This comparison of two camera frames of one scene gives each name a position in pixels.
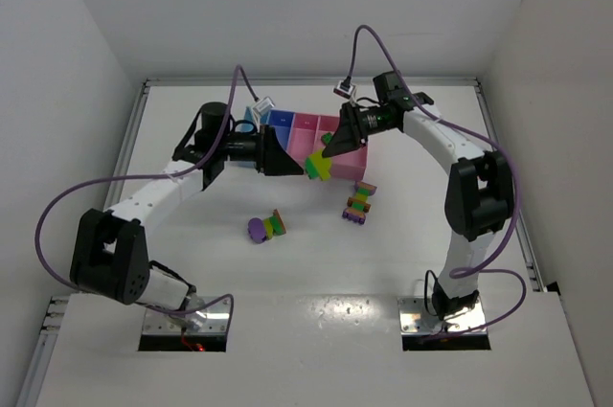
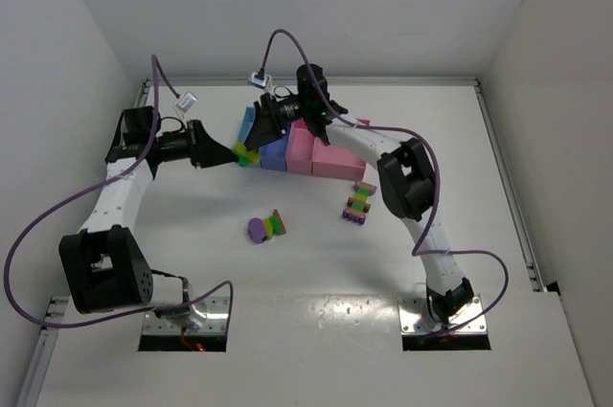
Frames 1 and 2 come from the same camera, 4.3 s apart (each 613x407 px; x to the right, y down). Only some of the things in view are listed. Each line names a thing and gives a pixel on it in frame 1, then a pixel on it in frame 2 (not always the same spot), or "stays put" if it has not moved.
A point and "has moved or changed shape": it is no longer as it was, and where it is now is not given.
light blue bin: x=248 y=116 stays put
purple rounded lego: x=257 y=230 stays put
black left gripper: x=263 y=150 -> x=195 y=143
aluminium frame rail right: x=491 y=126 stays put
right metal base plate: x=415 y=320 stays put
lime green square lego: x=322 y=165 has moved or changed shape
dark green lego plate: x=310 y=169 has moved or changed shape
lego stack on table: x=357 y=206 stays put
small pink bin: x=302 y=138 stays put
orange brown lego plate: x=277 y=213 stays put
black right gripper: x=352 y=124 -> x=267 y=116
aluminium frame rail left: x=57 y=305 stays put
